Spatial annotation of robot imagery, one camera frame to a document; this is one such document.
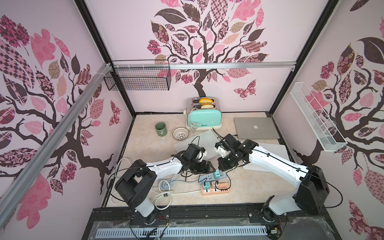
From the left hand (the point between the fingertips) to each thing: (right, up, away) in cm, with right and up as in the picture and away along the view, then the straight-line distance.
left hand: (209, 174), depth 83 cm
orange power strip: (+7, -7, -3) cm, 11 cm away
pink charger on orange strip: (+2, -3, -5) cm, 7 cm away
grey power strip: (0, -3, +1) cm, 3 cm away
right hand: (+6, +4, -5) cm, 8 cm away
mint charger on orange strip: (-2, -4, -7) cm, 8 cm away
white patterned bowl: (-19, +22, +23) cm, 37 cm away
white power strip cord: (-27, -8, -7) cm, 29 cm away
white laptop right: (+49, +11, +16) cm, 52 cm away
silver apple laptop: (+37, +26, +27) cm, 53 cm away
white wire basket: (+60, +25, -7) cm, 65 cm away
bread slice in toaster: (-1, +45, +19) cm, 49 cm away
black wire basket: (-55, +66, +39) cm, 94 cm away
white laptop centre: (+1, +18, +18) cm, 25 cm away
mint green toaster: (0, +33, +19) cm, 38 cm away
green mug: (-33, +25, +21) cm, 47 cm away
